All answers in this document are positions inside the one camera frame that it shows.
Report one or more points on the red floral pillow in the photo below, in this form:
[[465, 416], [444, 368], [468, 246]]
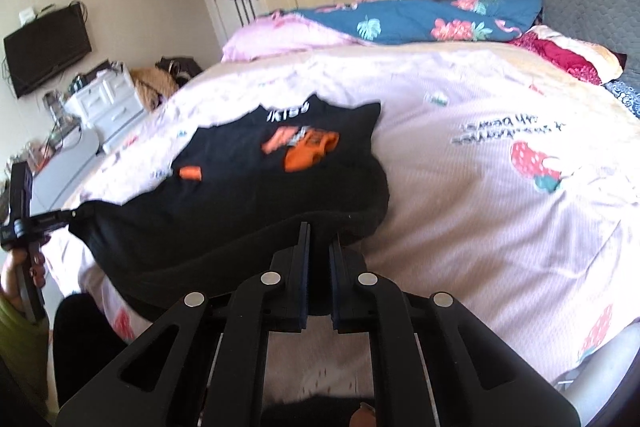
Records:
[[565, 54]]

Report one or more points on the blue white patterned pillow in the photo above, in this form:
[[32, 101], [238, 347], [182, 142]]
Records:
[[625, 94]]

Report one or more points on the blue floral quilt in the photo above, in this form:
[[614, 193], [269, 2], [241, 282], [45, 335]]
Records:
[[410, 19]]

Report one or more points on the pink strawberry print bedsheet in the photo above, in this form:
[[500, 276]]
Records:
[[475, 232]]

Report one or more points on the tan clothes pile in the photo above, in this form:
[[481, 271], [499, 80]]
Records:
[[152, 87]]

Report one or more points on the grey chair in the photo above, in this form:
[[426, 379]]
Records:
[[65, 162]]

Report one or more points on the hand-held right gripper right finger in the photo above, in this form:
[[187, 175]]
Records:
[[336, 272]]

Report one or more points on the person's left hand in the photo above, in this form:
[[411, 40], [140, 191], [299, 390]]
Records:
[[11, 282]]

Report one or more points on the person's black trousers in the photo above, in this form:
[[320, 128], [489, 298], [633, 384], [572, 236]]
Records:
[[85, 347]]

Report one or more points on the pink pillow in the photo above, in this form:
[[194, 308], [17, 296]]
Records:
[[280, 37]]

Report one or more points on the person's green sleeved left forearm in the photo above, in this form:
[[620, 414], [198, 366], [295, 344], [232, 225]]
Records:
[[20, 347]]

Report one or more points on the dark bag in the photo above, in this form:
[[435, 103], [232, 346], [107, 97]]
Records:
[[182, 69]]

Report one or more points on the black long-sleeve shirt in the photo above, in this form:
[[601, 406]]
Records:
[[225, 217]]

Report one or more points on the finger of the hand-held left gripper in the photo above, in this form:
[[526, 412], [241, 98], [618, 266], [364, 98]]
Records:
[[55, 219]]

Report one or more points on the white drawer cabinet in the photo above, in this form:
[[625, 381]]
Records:
[[110, 102]]

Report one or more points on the black flat television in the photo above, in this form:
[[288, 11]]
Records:
[[45, 49]]

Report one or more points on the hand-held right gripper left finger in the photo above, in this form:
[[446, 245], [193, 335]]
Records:
[[303, 267]]

